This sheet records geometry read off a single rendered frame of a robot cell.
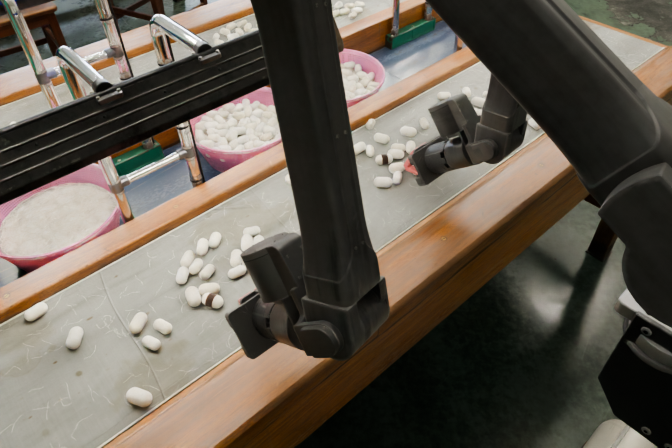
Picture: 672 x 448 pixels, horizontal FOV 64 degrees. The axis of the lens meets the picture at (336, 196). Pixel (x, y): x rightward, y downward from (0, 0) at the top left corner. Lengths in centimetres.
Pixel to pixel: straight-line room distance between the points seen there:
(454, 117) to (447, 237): 21
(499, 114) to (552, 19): 55
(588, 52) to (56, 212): 105
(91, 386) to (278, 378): 28
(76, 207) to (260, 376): 57
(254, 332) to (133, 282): 38
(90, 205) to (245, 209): 32
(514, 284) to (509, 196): 89
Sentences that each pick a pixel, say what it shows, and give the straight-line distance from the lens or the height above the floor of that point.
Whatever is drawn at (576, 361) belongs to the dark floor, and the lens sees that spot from 184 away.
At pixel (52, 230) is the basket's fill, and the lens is 118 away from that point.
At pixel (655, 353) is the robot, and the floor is 102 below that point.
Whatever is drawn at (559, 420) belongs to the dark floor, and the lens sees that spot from 172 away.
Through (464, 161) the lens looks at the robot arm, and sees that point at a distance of 97.
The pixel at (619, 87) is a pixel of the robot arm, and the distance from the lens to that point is 35.
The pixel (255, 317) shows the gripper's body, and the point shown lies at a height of 94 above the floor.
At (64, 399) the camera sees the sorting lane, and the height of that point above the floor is 74.
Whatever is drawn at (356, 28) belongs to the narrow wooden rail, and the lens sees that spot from 165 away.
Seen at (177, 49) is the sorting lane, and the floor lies 74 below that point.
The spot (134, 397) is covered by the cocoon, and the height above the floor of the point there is 76.
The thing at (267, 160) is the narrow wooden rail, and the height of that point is 76.
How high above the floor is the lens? 148
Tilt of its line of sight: 43 degrees down
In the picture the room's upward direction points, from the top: 2 degrees counter-clockwise
